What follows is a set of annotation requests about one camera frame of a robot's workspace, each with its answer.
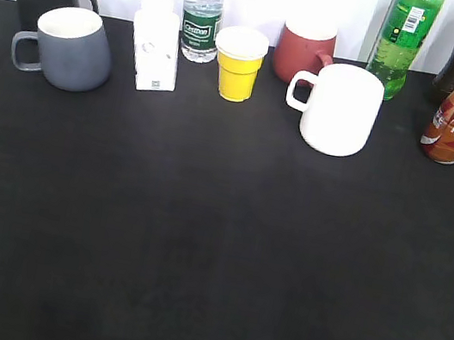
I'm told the white mug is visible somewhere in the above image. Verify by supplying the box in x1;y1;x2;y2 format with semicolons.
285;63;384;157

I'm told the clear water bottle green label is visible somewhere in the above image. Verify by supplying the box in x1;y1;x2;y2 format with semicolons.
180;0;224;64

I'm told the red mug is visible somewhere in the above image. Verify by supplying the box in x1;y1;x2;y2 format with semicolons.
272;15;338;83

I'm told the green sprite bottle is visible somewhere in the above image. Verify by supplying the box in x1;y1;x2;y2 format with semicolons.
366;0;445;101

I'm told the yellow plastic cup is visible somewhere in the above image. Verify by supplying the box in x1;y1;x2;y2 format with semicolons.
215;26;269;102

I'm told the white plastic bottle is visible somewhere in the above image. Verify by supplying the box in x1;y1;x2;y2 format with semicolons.
133;0;181;91

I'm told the grey mug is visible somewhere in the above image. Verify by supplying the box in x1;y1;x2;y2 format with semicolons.
10;7;112;92

